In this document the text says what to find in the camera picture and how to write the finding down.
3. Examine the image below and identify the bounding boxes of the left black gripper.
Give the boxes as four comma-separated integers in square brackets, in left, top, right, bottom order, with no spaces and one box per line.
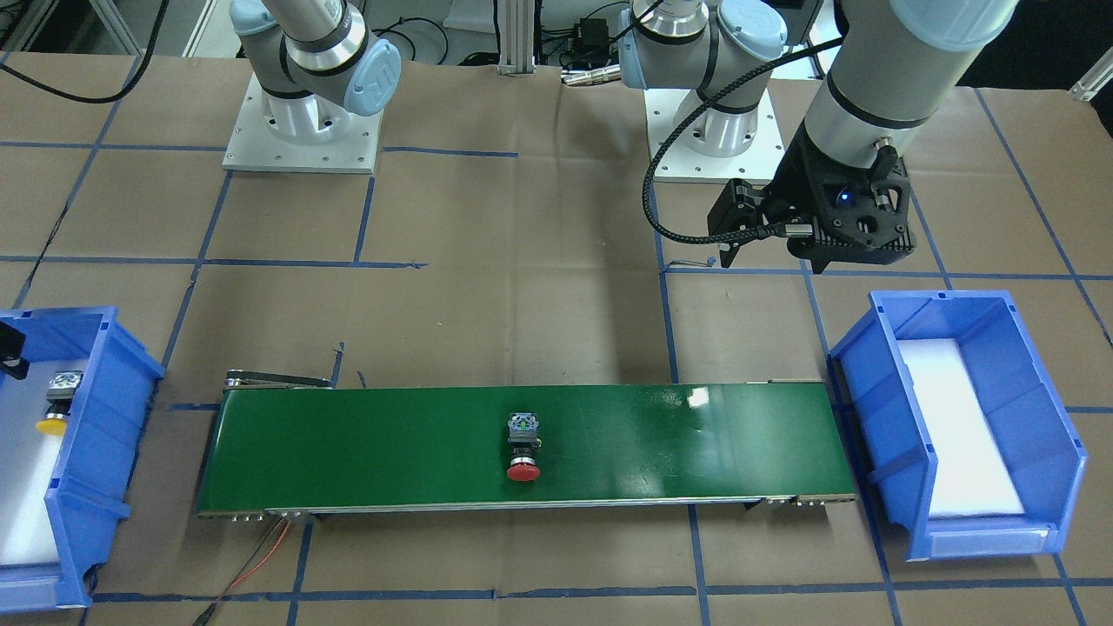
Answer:
[706,139,836,268]

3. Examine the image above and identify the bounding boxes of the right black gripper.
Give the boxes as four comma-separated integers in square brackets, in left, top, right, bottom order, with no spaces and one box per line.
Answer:
[1,322,30,380]

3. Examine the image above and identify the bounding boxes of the yellow push button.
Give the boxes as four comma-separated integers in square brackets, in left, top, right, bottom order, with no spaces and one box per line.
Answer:
[36,371,83,437]

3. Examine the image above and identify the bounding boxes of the red mushroom push button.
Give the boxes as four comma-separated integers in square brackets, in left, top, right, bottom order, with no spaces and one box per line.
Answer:
[506,412,543,483]

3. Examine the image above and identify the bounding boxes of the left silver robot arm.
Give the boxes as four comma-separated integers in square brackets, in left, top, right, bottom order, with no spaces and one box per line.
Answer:
[619,1,1016,273]

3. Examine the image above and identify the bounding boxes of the white foam in bin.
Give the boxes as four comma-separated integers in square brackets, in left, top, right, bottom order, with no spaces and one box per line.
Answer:
[1,359,87,566]
[897,338,1025,519]

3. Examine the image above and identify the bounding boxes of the blue plastic bin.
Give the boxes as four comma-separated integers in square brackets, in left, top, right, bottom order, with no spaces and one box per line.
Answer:
[1,306,164,614]
[831,290,1089,563]

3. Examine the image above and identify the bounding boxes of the green conveyor belt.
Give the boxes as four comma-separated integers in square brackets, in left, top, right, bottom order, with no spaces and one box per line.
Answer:
[196,382,857,518]

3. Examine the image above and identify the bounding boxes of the clear bin label holder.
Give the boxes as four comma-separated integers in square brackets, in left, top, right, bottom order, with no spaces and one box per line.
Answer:
[929,528,1050,559]

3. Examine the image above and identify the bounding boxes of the braided black robot cable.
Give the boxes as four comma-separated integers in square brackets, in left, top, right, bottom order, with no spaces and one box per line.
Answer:
[642,35,844,244]

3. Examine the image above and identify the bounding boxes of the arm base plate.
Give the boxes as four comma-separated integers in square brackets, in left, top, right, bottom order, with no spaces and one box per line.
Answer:
[223,76,384,175]
[644,89,784,186]

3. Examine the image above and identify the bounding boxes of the aluminium frame post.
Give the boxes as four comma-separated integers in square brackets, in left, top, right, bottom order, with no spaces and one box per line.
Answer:
[493,1,539,76]

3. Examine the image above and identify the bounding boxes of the red black conveyor wires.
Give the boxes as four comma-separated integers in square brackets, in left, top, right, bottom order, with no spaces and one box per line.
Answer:
[193,515,301,626]

